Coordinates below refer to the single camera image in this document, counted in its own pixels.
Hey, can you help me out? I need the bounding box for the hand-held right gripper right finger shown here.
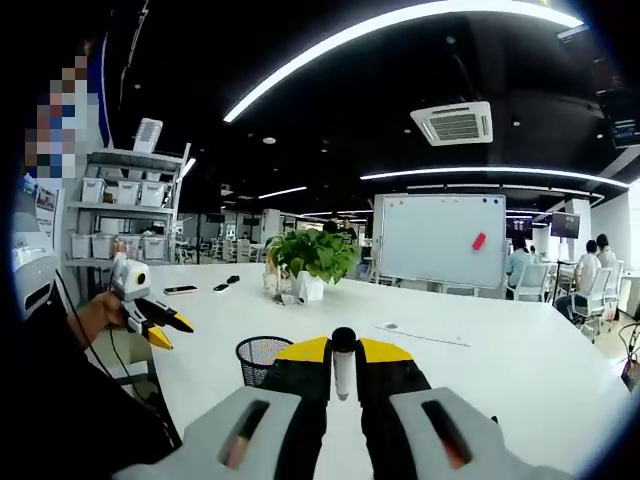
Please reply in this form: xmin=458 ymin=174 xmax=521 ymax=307
xmin=355 ymin=337 xmax=576 ymax=480

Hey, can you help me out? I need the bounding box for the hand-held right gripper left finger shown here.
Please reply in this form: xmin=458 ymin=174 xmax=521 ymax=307
xmin=112 ymin=335 xmax=334 ymax=480

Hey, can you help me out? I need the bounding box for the black whiteboard marker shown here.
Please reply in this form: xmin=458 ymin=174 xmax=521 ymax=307
xmin=331 ymin=326 xmax=358 ymax=402

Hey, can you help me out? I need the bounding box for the black mesh pen holder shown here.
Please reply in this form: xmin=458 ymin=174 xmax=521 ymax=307
xmin=235 ymin=335 xmax=296 ymax=389

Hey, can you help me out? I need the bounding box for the white whiteboard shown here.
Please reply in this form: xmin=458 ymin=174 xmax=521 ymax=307
xmin=372 ymin=192 xmax=509 ymax=296

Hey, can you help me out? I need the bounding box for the person's left hand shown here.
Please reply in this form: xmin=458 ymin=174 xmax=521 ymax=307
xmin=79 ymin=291 xmax=133 ymax=332

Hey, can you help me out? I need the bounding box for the row of white storage boxes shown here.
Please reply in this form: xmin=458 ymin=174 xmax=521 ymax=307
xmin=69 ymin=177 xmax=169 ymax=261

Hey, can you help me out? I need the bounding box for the white chest device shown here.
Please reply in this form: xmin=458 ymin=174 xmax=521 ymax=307
xmin=12 ymin=209 xmax=59 ymax=321

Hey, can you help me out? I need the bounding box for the person's black shirt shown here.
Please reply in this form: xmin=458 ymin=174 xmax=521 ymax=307
xmin=19 ymin=289 xmax=184 ymax=480

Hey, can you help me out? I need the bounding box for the grey metal shelf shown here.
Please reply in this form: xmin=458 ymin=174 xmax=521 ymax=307
xmin=64 ymin=142 xmax=194 ymax=266

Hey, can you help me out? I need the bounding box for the green plant in white pot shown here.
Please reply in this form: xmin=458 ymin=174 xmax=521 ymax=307
xmin=264 ymin=228 xmax=361 ymax=304

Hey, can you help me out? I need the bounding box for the white ribbed panel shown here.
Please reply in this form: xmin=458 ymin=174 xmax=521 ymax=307
xmin=132 ymin=118 xmax=164 ymax=154

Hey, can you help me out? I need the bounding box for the white office chair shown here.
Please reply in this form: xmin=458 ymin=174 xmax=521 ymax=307
xmin=509 ymin=262 xmax=551 ymax=301
xmin=569 ymin=267 xmax=626 ymax=341

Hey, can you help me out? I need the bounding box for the row of coloured magnets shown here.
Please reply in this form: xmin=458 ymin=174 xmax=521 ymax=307
xmin=389 ymin=196 xmax=501 ymax=208

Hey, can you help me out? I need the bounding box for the curved ceiling light strip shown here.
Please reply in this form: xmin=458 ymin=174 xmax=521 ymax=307
xmin=223 ymin=0 xmax=585 ymax=124
xmin=359 ymin=167 xmax=631 ymax=189

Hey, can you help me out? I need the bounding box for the dark monitor on stand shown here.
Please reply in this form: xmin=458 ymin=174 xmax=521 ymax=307
xmin=551 ymin=212 xmax=582 ymax=239

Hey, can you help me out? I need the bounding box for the ceiling air conditioner vent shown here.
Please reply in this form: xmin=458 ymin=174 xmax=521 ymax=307
xmin=409 ymin=101 xmax=495 ymax=147

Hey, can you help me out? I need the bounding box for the large hanging dark monitor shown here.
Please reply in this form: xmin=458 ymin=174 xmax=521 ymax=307
xmin=594 ymin=84 xmax=640 ymax=151

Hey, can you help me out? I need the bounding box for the thin black cable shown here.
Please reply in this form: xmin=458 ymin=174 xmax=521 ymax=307
xmin=53 ymin=268 xmax=151 ymax=401

